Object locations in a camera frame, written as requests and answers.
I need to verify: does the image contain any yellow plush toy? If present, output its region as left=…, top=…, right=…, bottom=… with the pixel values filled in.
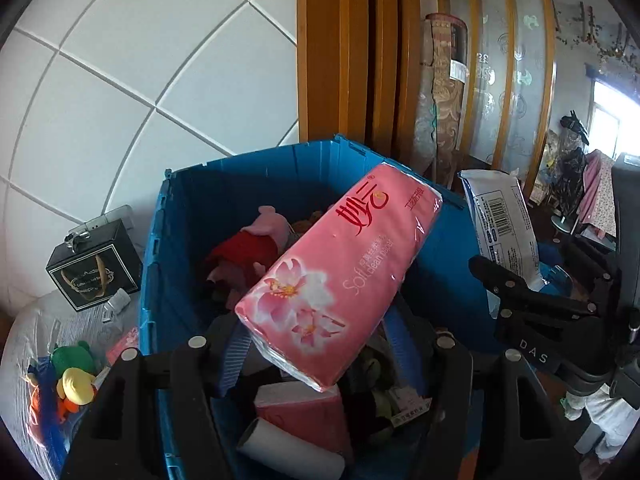
left=55, top=367, right=99, bottom=406

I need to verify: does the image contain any black gift bag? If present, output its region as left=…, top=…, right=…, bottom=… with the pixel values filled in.
left=46, top=217, right=144, bottom=314

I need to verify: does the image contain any white padded headboard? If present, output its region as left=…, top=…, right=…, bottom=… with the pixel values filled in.
left=0, top=0, right=302, bottom=242

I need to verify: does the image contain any pink tissue pack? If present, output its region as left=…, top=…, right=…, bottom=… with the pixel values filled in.
left=234, top=161, right=444, bottom=394
left=254, top=384, right=354, bottom=457

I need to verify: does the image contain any frosted glass partition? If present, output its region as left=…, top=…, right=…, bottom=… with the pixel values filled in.
left=434, top=0, right=559, bottom=197

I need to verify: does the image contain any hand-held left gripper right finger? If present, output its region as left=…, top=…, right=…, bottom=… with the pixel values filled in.
left=390, top=309, right=582, bottom=480

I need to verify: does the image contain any white labelled box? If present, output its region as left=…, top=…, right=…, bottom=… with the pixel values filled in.
left=389, top=394, right=434, bottom=429

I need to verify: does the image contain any brown plush toy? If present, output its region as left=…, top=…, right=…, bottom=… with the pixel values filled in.
left=291, top=210, right=327, bottom=234

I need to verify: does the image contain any plastic wrapped rolled carpet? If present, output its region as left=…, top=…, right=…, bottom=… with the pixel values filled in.
left=412, top=20, right=437, bottom=172

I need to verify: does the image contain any orange toy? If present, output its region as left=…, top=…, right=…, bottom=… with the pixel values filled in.
left=56, top=397, right=82, bottom=422

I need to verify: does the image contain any white blue wipes pack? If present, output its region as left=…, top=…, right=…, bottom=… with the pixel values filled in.
left=458, top=168, right=547, bottom=294

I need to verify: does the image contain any pink pig plush red dress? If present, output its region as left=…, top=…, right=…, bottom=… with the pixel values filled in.
left=204, top=205, right=292, bottom=307

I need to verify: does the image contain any lime green frog plush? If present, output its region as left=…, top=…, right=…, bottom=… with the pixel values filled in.
left=349, top=349, right=397, bottom=417

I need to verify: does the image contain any wooden frame post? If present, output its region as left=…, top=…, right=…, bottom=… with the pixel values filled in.
left=296, top=0, right=427, bottom=172

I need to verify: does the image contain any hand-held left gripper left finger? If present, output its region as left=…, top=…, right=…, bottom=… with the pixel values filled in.
left=59, top=312, right=254, bottom=480

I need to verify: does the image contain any patterned rolled carpet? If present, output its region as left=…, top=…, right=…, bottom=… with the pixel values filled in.
left=431, top=12, right=472, bottom=177

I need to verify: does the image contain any pink cloth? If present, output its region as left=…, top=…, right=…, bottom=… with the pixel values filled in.
left=579, top=149, right=619, bottom=239

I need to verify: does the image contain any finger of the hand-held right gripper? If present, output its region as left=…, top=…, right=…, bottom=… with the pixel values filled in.
left=469, top=255, right=602, bottom=318

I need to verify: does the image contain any black clothes pile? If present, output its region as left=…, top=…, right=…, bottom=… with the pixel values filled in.
left=546, top=114, right=592, bottom=217

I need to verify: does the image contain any window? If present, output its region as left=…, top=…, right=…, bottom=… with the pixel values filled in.
left=586, top=64, right=640, bottom=162

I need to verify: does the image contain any pink printed packet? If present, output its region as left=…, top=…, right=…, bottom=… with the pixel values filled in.
left=106, top=326, right=140, bottom=367

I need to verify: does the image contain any grey box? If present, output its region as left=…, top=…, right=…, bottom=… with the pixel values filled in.
left=67, top=204, right=134, bottom=237

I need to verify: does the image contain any white lint roller refill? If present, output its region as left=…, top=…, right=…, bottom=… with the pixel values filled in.
left=236, top=419, right=347, bottom=480

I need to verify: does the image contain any pink plush toy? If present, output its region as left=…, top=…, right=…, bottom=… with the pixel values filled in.
left=26, top=395, right=55, bottom=442

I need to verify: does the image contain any blue plastic crate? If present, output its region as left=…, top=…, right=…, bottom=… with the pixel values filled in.
left=139, top=134, right=574, bottom=480

